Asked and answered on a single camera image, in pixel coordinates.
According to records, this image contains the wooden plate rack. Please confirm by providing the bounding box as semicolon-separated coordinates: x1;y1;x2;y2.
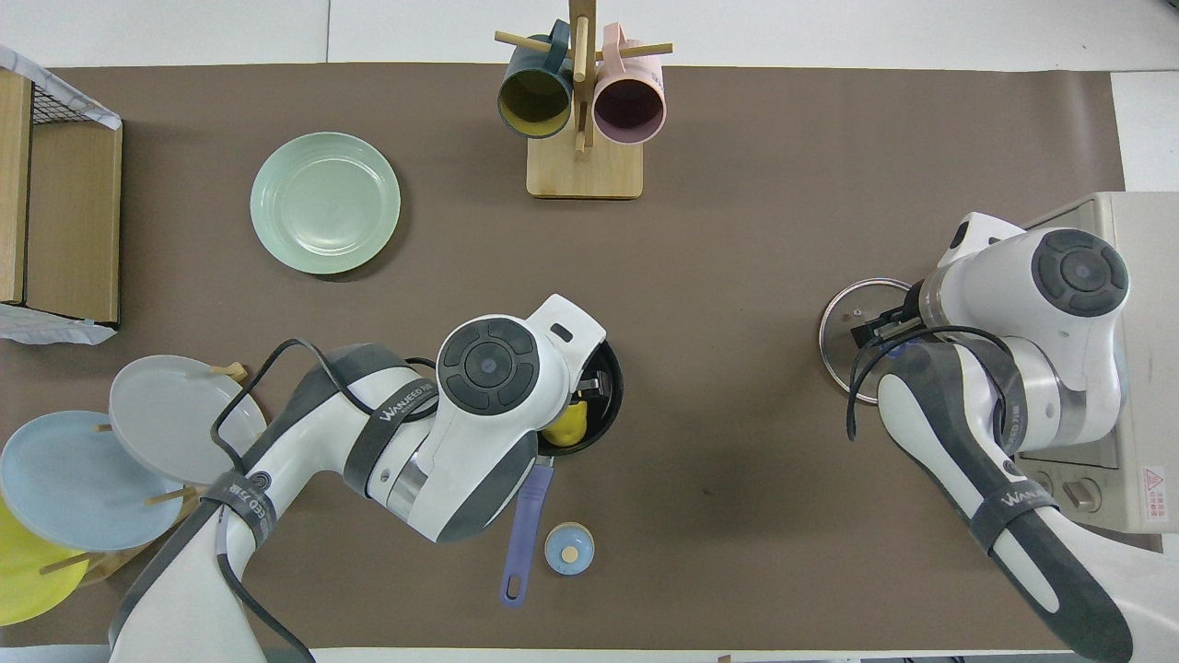
37;361;251;587

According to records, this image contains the dark teal mug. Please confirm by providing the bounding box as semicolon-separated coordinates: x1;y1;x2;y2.
496;19;575;141

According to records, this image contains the brown wooden board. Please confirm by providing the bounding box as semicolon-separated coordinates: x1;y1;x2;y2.
25;120;123;327

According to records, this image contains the black wire basket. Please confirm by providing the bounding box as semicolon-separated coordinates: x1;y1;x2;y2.
30;81;100;127

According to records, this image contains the yellow potato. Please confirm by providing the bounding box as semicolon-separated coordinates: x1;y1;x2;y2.
542;400;591;448

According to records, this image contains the mint green plate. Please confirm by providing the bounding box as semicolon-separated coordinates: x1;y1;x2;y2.
250;131;403;277

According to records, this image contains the glass lid with blue knob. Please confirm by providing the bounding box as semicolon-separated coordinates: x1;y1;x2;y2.
818;277;924;407

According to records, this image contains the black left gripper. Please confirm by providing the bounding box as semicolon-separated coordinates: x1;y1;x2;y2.
576;366;616;411

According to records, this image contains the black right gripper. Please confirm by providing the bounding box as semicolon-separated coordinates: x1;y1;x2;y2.
851;282;927;348

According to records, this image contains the wooden mug tree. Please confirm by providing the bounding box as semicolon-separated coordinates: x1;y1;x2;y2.
494;0;674;201

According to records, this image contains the pink ribbed mug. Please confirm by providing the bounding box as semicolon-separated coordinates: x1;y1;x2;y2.
592;22;668;146

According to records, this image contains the grey plate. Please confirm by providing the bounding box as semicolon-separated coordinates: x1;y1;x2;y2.
108;355;271;487

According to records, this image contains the yellow plate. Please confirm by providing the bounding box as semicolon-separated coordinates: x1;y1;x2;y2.
0;495;92;628

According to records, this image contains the light blue plate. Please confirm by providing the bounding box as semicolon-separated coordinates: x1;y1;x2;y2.
0;410;187;554

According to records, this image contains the dark blue saucepan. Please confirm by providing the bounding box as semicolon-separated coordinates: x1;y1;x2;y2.
499;339;625;610

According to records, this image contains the white cloth liner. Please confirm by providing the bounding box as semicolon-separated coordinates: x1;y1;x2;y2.
0;43;123;131
0;302;118;347

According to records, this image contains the brown table mat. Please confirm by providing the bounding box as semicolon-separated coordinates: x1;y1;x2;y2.
0;62;1127;651

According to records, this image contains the light wooden board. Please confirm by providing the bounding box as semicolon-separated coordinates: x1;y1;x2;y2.
0;72;35;306

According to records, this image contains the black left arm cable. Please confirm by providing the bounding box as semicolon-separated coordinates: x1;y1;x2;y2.
210;337;439;663

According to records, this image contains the beige toaster oven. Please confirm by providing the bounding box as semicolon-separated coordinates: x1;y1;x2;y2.
1011;192;1179;536

